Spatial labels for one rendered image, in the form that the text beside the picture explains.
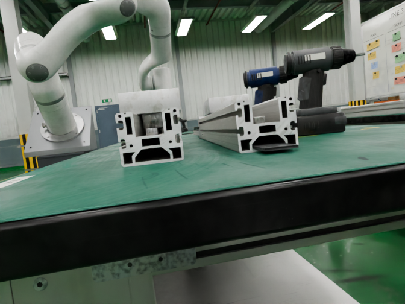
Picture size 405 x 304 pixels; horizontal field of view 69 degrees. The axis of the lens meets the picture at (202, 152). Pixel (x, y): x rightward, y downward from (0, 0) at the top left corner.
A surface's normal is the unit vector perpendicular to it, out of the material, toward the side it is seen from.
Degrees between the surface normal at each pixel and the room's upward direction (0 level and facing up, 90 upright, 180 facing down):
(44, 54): 105
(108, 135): 90
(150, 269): 90
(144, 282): 90
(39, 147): 45
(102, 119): 90
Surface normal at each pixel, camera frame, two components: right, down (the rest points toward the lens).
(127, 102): 0.08, 0.07
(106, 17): -0.16, 0.88
